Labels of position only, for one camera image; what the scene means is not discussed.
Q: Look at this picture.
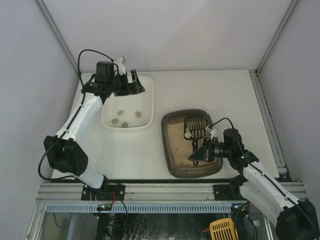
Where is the white plastic tub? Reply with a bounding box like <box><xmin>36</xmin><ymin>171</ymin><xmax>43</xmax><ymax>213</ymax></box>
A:
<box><xmin>101</xmin><ymin>75</ymin><xmax>155</xmax><ymax>131</ymax></box>

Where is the grey slotted cable duct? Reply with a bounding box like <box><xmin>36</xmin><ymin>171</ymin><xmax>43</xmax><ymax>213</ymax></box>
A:
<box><xmin>46</xmin><ymin>202</ymin><xmax>233</xmax><ymax>214</ymax></box>

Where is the aluminium frame rail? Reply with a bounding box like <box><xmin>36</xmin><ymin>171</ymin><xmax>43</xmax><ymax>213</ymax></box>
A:
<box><xmin>36</xmin><ymin>181</ymin><xmax>309</xmax><ymax>202</ymax></box>

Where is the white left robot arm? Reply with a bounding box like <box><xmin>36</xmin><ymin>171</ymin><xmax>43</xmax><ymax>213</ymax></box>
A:
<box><xmin>41</xmin><ymin>56</ymin><xmax>145</xmax><ymax>191</ymax></box>

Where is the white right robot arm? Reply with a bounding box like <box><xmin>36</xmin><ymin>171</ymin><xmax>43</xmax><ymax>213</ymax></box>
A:
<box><xmin>184</xmin><ymin>116</ymin><xmax>320</xmax><ymax>240</ymax></box>

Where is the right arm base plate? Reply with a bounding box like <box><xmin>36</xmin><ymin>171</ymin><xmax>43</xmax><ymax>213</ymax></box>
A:
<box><xmin>213</xmin><ymin>184</ymin><xmax>246</xmax><ymax>201</ymax></box>

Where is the grey-green litter clump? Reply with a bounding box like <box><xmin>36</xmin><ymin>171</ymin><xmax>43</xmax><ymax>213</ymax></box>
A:
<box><xmin>112</xmin><ymin>118</ymin><xmax>119</xmax><ymax>124</ymax></box>
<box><xmin>135</xmin><ymin>111</ymin><xmax>142</xmax><ymax>118</ymax></box>
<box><xmin>121</xmin><ymin>122</ymin><xmax>128</xmax><ymax>128</ymax></box>
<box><xmin>117</xmin><ymin>110</ymin><xmax>124</xmax><ymax>116</ymax></box>
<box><xmin>184</xmin><ymin>132</ymin><xmax>192</xmax><ymax>139</ymax></box>

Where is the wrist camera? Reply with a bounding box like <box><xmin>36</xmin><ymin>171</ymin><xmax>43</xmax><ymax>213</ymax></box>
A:
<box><xmin>113</xmin><ymin>56</ymin><xmax>126</xmax><ymax>75</ymax></box>
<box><xmin>205</xmin><ymin>125</ymin><xmax>217</xmax><ymax>140</ymax></box>

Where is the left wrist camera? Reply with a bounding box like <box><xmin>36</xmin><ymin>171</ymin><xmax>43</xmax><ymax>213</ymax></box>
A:
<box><xmin>113</xmin><ymin>56</ymin><xmax>126</xmax><ymax>75</ymax></box>

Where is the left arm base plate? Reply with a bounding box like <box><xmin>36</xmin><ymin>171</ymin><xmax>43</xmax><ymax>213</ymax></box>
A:
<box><xmin>81</xmin><ymin>184</ymin><xmax>126</xmax><ymax>201</ymax></box>

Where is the black litter scoop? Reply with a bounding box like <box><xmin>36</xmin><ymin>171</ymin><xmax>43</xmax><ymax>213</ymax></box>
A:
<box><xmin>183</xmin><ymin>114</ymin><xmax>208</xmax><ymax>153</ymax></box>

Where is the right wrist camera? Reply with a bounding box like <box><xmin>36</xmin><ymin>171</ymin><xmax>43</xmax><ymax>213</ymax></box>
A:
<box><xmin>205</xmin><ymin>125</ymin><xmax>217</xmax><ymax>140</ymax></box>

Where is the yellow slotted scoop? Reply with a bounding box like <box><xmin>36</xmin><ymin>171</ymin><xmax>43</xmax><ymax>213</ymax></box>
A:
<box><xmin>209</xmin><ymin>218</ymin><xmax>239</xmax><ymax>240</ymax></box>

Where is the brown litter box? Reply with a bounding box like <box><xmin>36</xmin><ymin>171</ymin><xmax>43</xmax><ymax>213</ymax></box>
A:
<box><xmin>161</xmin><ymin>109</ymin><xmax>223</xmax><ymax>179</ymax></box>

